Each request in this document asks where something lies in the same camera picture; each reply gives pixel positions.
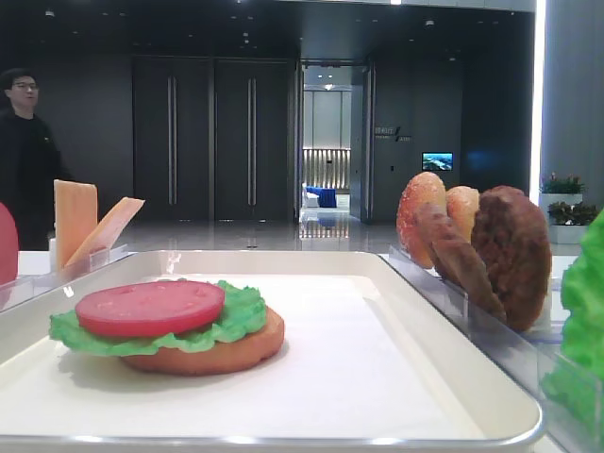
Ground red tomato slice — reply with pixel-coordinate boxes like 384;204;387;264
75;280;226;338
0;203;19;285

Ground green lettuce leaf on bun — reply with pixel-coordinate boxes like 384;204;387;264
48;280;267;357

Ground left brown meat patty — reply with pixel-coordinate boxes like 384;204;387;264
416;204;507;322

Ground brown meat patty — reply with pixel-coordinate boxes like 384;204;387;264
416;204;507;322
471;186;552;332

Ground right orange cheese slice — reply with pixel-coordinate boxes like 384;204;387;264
66;197;145;266

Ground orange cheese slice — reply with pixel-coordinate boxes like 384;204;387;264
54;179;98;269
66;197;145;266

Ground right brown meat patty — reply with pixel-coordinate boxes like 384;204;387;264
471;186;552;332

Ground left orange cheese slice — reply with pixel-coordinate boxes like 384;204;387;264
54;179;98;269

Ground standing green lettuce leaf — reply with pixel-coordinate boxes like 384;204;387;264
542;218;603;441

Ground blue sofa in far room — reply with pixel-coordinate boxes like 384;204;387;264
306;186;337;208

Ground sesame bun top left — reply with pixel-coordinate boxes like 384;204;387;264
396;172;446;269

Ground sesame bun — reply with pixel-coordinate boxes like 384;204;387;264
396;172;446;269
445;186;479;242

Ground dark double door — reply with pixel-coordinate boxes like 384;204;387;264
133;57;294;221

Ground white rectangular metal tray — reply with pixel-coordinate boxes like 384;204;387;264
1;251;544;452

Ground sesame bun top right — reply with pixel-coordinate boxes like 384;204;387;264
445;186;479;242

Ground bottom bun slice on tray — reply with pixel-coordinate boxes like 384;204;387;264
121;308;285;376

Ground clear long strip right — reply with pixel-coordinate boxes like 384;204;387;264
388;245;603;452

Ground clear long strip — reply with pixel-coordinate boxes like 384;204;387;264
388;245;603;452
1;239;131;310

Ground potted plants in white planter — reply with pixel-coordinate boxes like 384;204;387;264
539;172;599;244

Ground person in black clothes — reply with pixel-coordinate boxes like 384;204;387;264
1;68;73;251

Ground clear long strip left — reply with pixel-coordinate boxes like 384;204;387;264
1;239;131;310

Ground small wall screen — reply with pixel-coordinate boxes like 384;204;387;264
422;152;454;172

